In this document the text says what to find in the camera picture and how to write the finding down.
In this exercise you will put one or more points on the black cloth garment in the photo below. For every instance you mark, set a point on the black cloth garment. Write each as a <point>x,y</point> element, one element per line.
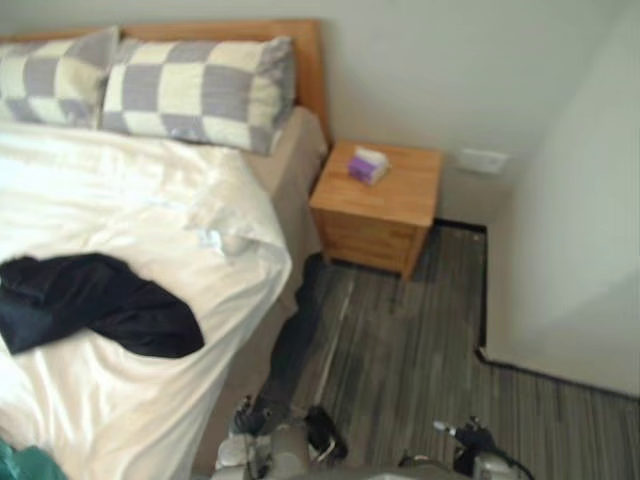
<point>100,300</point>

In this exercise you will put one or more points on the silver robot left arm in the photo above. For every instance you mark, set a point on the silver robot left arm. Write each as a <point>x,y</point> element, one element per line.
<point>260,457</point>

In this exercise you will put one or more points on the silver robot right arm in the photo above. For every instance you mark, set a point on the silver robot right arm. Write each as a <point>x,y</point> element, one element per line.
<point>492,467</point>

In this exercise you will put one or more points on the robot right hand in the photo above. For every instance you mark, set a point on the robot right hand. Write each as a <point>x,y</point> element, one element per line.
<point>472,440</point>

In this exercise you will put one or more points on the checkered grey cream pillow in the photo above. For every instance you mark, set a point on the checkered grey cream pillow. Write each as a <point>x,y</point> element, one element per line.
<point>195,92</point>
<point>47,75</point>

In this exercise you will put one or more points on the white duvet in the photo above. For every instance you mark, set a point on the white duvet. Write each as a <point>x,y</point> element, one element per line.
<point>125,200</point>

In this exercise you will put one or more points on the white wall socket plate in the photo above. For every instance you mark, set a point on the white wall socket plate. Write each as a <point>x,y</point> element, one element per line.
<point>484,160</point>

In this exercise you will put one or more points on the wooden nightstand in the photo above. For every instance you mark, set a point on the wooden nightstand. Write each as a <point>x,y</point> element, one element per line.
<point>380,210</point>

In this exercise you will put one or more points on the purple white tissue box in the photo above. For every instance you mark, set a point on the purple white tissue box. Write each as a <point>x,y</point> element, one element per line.
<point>369,165</point>

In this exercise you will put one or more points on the black baseboard strip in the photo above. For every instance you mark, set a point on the black baseboard strip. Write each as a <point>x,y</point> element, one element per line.
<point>484,300</point>

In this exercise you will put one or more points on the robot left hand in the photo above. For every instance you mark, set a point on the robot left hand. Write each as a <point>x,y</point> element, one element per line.
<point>322,430</point>

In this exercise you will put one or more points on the wooden bed headboard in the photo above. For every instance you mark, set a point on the wooden bed headboard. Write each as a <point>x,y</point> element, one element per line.
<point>305,65</point>

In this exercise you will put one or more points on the beige mattress sheet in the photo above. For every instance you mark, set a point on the beige mattress sheet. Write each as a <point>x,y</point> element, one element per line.
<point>295,150</point>

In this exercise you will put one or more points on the green cloth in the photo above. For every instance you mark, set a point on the green cloth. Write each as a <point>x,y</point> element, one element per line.
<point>25,462</point>

